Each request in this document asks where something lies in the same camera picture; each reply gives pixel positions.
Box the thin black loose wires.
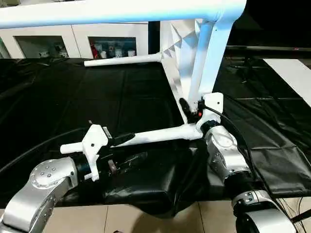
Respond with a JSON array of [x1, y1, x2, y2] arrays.
[[276, 196, 311, 233]]

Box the black mat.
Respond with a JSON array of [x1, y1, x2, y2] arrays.
[[0, 57, 311, 218]]

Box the black metal stand bar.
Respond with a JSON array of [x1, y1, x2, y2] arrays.
[[291, 210, 311, 223]]

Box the white plastic table top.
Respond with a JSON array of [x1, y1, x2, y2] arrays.
[[159, 0, 247, 143]]

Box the white sideboard cabinet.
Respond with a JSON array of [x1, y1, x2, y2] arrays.
[[0, 21, 161, 59]]

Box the black metal rail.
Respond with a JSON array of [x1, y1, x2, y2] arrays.
[[225, 45, 311, 50]]

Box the black white patterned figurine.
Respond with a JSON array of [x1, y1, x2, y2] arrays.
[[54, 43, 68, 58]]

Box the white flat board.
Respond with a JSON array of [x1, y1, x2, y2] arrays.
[[263, 58, 311, 107]]

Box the white plastic table leg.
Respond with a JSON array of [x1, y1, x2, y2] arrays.
[[84, 52, 163, 68], [0, 0, 214, 29], [60, 123, 204, 154]]

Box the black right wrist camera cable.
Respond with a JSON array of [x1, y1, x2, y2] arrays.
[[203, 104, 296, 219]]

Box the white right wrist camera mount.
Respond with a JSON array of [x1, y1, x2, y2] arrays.
[[196, 92, 225, 132]]

